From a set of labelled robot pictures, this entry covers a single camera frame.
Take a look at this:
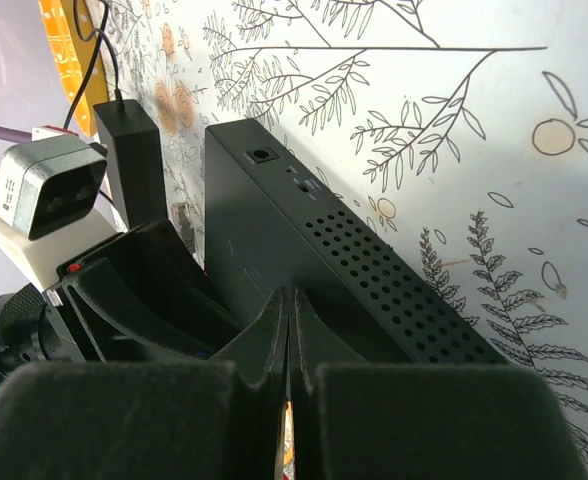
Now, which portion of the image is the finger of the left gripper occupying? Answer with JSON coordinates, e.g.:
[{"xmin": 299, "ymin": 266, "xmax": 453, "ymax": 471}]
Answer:
[{"xmin": 118, "ymin": 220, "xmax": 240, "ymax": 340}]

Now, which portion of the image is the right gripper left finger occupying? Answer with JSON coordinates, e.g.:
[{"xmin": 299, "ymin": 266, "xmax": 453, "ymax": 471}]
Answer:
[{"xmin": 0, "ymin": 289, "xmax": 288, "ymax": 479}]

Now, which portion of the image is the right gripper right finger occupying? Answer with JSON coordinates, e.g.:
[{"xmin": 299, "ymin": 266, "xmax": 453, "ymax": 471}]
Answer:
[{"xmin": 289, "ymin": 289, "xmax": 587, "ymax": 479}]

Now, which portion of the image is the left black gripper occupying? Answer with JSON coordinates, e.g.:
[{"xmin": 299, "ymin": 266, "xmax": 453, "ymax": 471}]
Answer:
[{"xmin": 0, "ymin": 244, "xmax": 219, "ymax": 386}]

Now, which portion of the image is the grey ethernet cable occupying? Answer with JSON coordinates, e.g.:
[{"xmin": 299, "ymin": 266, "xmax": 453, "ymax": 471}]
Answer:
[{"xmin": 171, "ymin": 201, "xmax": 198, "ymax": 259}]

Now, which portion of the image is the black network switch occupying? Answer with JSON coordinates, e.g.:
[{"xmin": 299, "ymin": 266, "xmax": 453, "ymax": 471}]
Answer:
[{"xmin": 204, "ymin": 119, "xmax": 502, "ymax": 365}]

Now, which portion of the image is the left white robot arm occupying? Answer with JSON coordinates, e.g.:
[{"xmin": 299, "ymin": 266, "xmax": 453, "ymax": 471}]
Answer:
[{"xmin": 0, "ymin": 127, "xmax": 240, "ymax": 386}]

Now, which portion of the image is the black power adapter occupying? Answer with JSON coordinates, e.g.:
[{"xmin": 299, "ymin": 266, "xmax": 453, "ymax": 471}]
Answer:
[{"xmin": 93, "ymin": 99, "xmax": 168, "ymax": 228}]

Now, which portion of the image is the yellow dotted plate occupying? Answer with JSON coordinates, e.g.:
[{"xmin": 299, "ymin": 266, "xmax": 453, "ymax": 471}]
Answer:
[{"xmin": 37, "ymin": 0, "xmax": 108, "ymax": 137}]

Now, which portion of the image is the floral table mat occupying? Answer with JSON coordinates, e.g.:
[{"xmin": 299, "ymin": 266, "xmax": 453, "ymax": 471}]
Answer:
[{"xmin": 89, "ymin": 1, "xmax": 588, "ymax": 472}]

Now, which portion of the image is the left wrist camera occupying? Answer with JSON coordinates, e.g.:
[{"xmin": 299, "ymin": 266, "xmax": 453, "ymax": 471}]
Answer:
[{"xmin": 0, "ymin": 134, "xmax": 107, "ymax": 240}]

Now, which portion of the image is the black power cable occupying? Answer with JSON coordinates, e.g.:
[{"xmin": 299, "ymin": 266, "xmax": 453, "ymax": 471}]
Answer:
[{"xmin": 62, "ymin": 0, "xmax": 128, "ymax": 131}]

